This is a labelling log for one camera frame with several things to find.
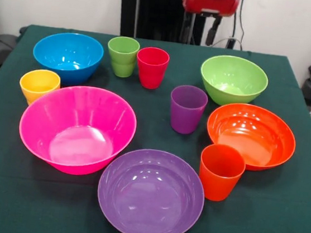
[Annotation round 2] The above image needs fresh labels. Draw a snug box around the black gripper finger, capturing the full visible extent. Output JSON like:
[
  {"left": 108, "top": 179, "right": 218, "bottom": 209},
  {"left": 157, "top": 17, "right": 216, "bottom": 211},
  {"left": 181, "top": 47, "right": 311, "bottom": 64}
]
[
  {"left": 180, "top": 11, "right": 194, "bottom": 44},
  {"left": 205, "top": 15, "right": 223, "bottom": 48}
]

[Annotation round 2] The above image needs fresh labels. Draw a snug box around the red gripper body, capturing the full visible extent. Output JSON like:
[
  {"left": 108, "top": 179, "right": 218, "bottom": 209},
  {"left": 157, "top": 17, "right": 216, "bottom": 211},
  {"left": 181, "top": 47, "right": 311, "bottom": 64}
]
[{"left": 180, "top": 0, "right": 241, "bottom": 20}]

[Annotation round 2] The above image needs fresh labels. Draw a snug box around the green bowl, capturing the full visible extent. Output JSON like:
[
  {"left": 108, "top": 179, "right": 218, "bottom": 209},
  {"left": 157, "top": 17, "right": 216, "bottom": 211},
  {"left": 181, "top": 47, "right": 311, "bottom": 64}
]
[{"left": 197, "top": 52, "right": 271, "bottom": 111}]

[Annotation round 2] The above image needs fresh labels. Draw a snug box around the red cup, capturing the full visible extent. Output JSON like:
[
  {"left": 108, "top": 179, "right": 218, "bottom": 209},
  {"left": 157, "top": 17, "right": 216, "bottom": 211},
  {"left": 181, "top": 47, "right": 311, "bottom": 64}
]
[{"left": 133, "top": 45, "right": 171, "bottom": 91}]

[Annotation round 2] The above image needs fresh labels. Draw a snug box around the green cup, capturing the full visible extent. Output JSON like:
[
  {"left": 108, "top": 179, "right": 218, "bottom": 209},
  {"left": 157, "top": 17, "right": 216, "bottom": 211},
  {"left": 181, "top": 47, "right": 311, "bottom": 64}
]
[
  {"left": 108, "top": 58, "right": 137, "bottom": 79},
  {"left": 106, "top": 34, "right": 141, "bottom": 66}
]

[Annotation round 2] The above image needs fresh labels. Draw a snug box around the purple cup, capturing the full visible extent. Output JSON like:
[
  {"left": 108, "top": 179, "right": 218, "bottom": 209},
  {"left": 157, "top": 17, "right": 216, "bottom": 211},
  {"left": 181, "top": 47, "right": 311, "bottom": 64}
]
[{"left": 166, "top": 83, "right": 210, "bottom": 136}]

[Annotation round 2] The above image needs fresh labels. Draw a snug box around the orange bowl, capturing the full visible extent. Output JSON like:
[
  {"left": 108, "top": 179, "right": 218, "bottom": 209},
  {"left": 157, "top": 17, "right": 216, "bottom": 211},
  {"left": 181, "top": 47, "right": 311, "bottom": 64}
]
[{"left": 202, "top": 99, "right": 300, "bottom": 176}]

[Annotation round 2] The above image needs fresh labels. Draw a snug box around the blue bowl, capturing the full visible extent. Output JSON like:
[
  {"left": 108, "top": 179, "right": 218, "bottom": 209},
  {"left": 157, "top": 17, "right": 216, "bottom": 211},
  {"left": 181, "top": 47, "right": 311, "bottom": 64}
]
[{"left": 29, "top": 28, "right": 106, "bottom": 89}]

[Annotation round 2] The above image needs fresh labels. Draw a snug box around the orange cup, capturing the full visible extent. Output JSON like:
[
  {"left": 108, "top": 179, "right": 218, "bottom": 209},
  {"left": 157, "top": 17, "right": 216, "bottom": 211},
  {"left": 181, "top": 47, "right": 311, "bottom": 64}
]
[{"left": 195, "top": 141, "right": 248, "bottom": 205}]

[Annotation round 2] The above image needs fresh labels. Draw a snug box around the pink bowl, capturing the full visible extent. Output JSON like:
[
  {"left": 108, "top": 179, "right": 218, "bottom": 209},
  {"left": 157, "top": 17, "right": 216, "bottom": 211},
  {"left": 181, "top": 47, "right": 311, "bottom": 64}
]
[{"left": 14, "top": 79, "right": 141, "bottom": 182}]

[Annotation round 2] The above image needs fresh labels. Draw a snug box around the yellow cup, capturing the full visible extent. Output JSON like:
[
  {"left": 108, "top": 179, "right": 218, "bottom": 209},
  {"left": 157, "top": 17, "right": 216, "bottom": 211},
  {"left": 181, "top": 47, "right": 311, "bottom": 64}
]
[{"left": 16, "top": 66, "right": 63, "bottom": 109}]

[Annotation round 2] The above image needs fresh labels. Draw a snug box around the purple bowl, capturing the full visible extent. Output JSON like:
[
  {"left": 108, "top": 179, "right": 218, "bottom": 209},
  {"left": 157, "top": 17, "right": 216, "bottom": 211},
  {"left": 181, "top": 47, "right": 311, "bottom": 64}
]
[{"left": 92, "top": 143, "right": 210, "bottom": 233}]

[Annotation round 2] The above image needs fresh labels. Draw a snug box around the black equipment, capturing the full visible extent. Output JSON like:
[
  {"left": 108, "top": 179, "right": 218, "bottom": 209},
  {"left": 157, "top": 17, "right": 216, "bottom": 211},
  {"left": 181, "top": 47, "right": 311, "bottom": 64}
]
[{"left": 0, "top": 6, "right": 24, "bottom": 79}]

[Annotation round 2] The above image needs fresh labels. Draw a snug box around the dark green tablecloth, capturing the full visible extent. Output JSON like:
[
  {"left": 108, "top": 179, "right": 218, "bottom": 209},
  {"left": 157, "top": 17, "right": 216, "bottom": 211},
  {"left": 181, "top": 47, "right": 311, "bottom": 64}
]
[{"left": 0, "top": 21, "right": 311, "bottom": 233}]

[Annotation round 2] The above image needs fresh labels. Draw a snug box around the black cable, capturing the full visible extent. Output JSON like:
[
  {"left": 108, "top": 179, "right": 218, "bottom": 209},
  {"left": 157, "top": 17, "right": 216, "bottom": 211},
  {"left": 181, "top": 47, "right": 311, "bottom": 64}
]
[
  {"left": 235, "top": 0, "right": 249, "bottom": 51},
  {"left": 231, "top": 15, "right": 238, "bottom": 41}
]

